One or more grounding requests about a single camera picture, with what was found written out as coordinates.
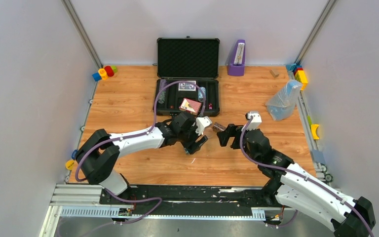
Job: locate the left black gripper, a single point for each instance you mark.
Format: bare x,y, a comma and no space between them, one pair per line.
191,138

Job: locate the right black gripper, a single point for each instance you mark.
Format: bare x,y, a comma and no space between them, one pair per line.
234,131

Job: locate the purple chip stack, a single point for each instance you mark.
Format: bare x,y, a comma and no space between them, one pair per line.
162,84

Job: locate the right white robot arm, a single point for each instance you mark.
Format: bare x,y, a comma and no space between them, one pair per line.
290,185

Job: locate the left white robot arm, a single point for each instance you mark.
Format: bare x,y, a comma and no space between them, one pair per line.
98,155

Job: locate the black poker set case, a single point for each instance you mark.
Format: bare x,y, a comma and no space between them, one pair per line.
185,59

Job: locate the brown chip stack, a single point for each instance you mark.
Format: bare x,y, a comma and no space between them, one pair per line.
217,127

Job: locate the red playing card box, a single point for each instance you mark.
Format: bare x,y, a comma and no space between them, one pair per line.
190,106

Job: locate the light blue chip stack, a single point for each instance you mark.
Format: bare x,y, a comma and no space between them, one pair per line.
201,94

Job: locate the blue playing card deck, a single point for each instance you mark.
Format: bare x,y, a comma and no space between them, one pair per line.
187,86

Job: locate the clear plastic bag blue contents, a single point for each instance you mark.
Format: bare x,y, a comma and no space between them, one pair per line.
282,104

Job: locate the purple metronome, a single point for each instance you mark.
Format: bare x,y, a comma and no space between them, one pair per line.
236,61

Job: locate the small wooden block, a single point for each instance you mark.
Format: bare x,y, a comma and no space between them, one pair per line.
274,73

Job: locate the coloured toy blocks stack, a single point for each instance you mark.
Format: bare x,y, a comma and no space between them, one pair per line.
298,73

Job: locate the coloured toy cylinders cluster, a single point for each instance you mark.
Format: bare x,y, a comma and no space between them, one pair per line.
105,73

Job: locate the yellow blue round tags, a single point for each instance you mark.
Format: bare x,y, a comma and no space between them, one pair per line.
69,163

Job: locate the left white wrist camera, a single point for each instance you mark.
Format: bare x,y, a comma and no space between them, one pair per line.
202,123

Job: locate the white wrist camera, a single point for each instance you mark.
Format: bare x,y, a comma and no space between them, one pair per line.
202,123
253,120

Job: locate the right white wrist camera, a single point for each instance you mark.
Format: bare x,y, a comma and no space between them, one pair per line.
253,120

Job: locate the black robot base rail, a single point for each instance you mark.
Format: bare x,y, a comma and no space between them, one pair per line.
169,202

